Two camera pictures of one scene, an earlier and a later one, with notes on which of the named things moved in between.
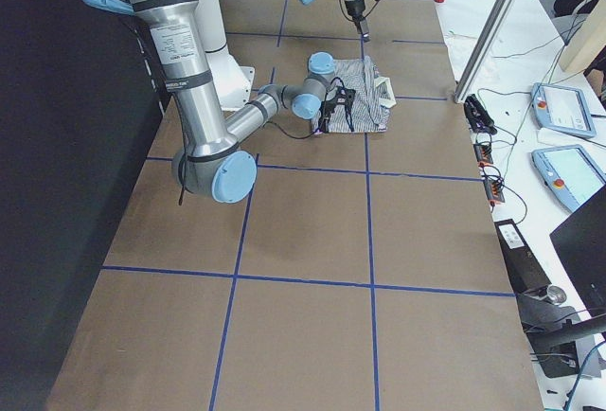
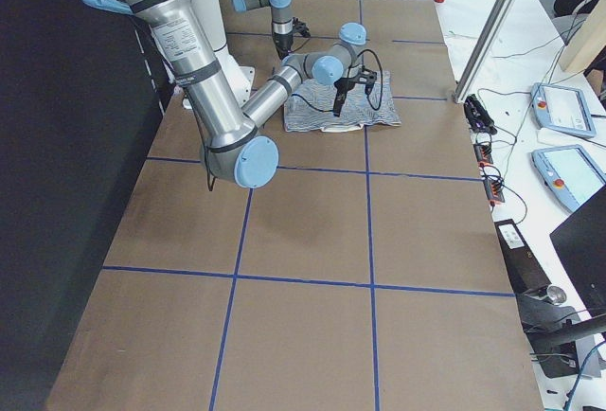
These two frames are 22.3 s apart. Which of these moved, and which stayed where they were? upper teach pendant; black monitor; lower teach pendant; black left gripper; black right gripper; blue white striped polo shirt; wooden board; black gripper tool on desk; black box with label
Moved: blue white striped polo shirt; black left gripper; black right gripper
Stayed: black monitor; black box with label; black gripper tool on desk; lower teach pendant; wooden board; upper teach pendant
